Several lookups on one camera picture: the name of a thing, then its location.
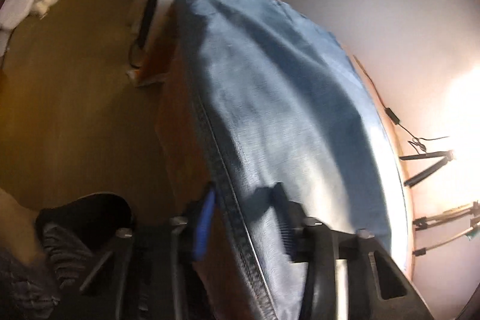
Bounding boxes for black slipper with grey sock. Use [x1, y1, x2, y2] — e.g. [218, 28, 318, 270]
[35, 193, 133, 291]

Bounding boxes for blue denim pants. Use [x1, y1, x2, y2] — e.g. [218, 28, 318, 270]
[175, 0, 404, 319]

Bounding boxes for white fan heater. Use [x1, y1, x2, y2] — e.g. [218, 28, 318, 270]
[128, 0, 176, 71]

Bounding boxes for large grey tripod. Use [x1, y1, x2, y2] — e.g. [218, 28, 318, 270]
[411, 200, 480, 258]

